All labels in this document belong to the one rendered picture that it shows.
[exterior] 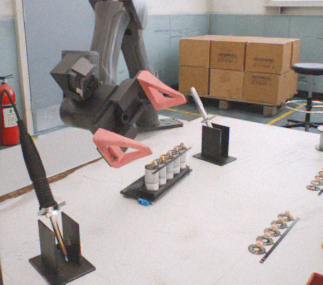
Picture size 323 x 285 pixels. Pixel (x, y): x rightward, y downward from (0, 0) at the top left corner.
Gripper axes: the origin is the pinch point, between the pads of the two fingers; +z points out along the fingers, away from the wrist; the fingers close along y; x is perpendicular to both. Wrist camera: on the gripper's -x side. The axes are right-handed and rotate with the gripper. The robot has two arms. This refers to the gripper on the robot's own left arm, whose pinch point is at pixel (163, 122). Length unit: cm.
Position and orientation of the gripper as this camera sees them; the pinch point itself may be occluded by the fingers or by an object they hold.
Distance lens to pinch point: 55.2
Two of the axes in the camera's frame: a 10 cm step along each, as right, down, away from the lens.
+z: 7.8, 1.1, -6.2
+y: 4.9, -7.3, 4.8
